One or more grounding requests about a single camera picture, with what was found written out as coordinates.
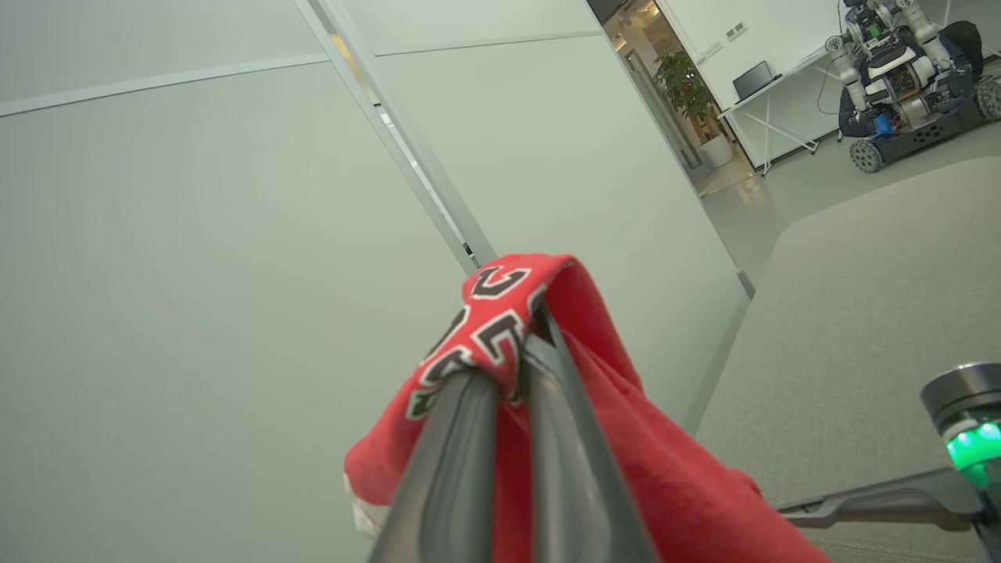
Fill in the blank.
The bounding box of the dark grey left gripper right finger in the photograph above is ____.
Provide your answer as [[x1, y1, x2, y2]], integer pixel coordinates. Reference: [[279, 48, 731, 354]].
[[519, 303, 659, 563]]

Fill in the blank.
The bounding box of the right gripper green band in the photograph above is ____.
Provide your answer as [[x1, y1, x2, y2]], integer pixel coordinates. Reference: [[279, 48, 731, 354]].
[[777, 361, 1001, 563]]

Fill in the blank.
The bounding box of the white wheeled robot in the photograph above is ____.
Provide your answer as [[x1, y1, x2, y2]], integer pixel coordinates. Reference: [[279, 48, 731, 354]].
[[824, 0, 1001, 174]]

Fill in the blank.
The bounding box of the white plant pot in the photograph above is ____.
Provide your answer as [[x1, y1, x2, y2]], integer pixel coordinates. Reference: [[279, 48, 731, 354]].
[[698, 134, 735, 170]]

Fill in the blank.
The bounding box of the white trestle table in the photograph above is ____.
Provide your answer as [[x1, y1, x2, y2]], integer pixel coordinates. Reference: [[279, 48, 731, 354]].
[[717, 47, 855, 178]]

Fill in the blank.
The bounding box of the dark laptop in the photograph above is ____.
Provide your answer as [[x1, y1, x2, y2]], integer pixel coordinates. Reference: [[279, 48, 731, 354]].
[[731, 60, 784, 102]]

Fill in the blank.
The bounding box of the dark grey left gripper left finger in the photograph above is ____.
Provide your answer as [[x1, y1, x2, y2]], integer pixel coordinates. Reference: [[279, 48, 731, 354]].
[[368, 368, 501, 563]]

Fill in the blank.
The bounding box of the green indoor plant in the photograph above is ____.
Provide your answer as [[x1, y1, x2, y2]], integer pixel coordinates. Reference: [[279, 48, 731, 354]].
[[653, 48, 717, 143]]

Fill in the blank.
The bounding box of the red garment with black letters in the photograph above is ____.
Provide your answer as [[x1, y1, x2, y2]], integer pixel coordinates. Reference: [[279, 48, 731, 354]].
[[343, 253, 831, 563]]

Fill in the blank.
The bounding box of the black office chair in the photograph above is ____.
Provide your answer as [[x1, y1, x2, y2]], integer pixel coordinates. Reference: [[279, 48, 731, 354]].
[[937, 20, 986, 81]]

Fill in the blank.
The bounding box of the aluminium partition post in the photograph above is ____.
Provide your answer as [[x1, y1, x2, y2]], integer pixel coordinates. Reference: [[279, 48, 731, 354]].
[[293, 0, 499, 276]]

